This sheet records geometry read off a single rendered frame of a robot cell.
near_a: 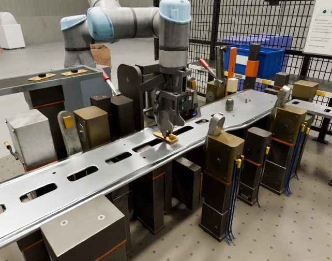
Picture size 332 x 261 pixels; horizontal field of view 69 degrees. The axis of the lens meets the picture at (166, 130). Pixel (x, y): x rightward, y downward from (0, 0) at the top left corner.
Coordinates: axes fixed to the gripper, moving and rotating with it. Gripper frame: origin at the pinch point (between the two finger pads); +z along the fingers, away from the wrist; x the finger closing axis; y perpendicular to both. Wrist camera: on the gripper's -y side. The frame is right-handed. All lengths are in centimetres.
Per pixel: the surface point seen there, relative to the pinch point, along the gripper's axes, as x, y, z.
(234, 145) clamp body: 4.1, 21.1, -2.8
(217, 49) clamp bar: 45, -17, -17
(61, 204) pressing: -35.4, 7.0, 2.2
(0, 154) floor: -25, -224, 109
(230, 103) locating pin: 33.0, 1.0, -0.9
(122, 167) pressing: -19.0, 4.6, 2.2
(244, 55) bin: 82, -25, -10
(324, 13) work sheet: 101, 4, -32
